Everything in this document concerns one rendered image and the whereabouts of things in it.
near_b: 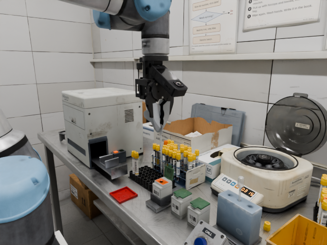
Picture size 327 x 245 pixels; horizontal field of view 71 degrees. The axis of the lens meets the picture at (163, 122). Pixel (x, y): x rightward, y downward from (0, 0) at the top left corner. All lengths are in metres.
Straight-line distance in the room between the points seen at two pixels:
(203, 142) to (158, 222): 0.40
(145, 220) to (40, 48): 1.82
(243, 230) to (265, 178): 0.18
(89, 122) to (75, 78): 1.39
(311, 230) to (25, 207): 0.56
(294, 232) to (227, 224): 0.15
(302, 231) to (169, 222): 0.32
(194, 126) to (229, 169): 0.50
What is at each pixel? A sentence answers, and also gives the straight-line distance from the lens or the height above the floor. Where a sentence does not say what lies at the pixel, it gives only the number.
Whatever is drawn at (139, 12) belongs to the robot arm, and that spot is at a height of 1.39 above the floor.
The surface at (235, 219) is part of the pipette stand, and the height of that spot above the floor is 0.93.
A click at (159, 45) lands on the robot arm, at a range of 0.62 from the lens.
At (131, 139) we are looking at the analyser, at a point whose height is 0.96.
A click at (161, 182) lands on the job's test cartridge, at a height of 0.95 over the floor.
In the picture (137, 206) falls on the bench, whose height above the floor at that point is 0.87.
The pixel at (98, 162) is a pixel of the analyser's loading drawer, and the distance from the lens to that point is 0.97.
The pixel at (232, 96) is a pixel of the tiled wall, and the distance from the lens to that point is 1.17.
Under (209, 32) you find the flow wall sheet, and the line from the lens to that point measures 1.25.
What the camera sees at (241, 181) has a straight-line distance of 0.59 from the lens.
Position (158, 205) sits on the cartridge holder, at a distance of 0.73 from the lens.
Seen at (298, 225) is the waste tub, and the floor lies 0.95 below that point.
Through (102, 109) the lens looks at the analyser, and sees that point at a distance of 0.98.
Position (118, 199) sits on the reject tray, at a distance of 0.80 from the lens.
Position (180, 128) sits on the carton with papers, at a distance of 1.19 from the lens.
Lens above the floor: 1.30
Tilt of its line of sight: 14 degrees down
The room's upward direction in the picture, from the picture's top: straight up
